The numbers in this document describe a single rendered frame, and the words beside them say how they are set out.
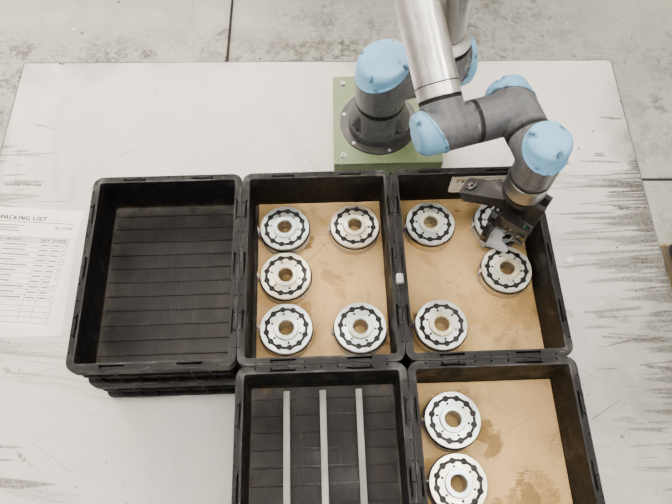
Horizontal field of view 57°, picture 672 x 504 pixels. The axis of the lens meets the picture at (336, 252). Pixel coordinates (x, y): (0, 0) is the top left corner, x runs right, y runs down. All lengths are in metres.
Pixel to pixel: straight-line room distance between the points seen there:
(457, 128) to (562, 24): 2.01
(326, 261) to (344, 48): 1.60
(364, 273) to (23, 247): 0.80
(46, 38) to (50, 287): 1.70
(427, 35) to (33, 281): 1.01
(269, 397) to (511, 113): 0.67
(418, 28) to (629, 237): 0.79
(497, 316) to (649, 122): 1.67
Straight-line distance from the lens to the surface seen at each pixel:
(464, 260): 1.31
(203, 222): 1.35
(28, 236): 1.61
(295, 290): 1.22
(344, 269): 1.27
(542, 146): 1.02
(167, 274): 1.31
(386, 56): 1.38
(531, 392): 1.25
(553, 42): 2.93
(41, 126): 1.78
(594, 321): 1.48
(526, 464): 1.22
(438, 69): 1.04
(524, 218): 1.18
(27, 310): 1.53
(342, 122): 1.55
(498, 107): 1.07
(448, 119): 1.04
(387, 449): 1.18
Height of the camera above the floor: 1.99
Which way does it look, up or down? 65 degrees down
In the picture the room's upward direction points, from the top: straight up
